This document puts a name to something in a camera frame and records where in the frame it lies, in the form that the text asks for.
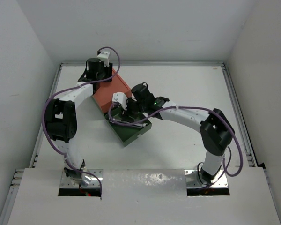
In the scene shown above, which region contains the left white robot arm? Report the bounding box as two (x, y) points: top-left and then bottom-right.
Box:
(42, 56), (112, 186)

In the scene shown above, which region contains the green drawer box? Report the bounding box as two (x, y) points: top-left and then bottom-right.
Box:
(104, 105), (152, 147)

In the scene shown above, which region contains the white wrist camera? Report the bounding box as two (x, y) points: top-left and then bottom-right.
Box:
(97, 51), (110, 67)
(112, 92), (128, 111)

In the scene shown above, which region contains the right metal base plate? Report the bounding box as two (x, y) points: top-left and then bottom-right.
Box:
(184, 169), (229, 189)

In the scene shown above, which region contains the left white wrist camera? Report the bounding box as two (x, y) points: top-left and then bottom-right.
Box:
(97, 51), (110, 67)

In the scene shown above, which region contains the white front cover board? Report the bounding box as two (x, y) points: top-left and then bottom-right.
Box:
(9, 168), (280, 225)

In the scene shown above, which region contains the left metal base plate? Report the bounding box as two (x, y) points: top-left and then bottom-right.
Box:
(60, 169), (103, 188)

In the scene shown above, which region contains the metal base plate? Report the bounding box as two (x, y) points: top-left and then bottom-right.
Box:
(60, 169), (103, 188)
(184, 169), (229, 189)

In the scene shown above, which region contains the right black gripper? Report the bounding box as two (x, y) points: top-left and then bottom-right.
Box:
(119, 97), (146, 123)

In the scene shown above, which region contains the orange drawer box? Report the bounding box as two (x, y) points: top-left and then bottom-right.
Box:
(92, 74), (132, 114)

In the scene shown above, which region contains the silver ratchet wrench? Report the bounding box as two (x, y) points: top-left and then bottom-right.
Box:
(109, 120), (148, 128)

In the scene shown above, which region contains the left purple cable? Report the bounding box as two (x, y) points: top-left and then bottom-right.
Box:
(42, 46), (121, 195)

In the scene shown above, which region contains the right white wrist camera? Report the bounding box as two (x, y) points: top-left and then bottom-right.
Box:
(112, 92), (128, 111)

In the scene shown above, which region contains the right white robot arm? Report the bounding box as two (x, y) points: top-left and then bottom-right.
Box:
(112, 82), (235, 186)

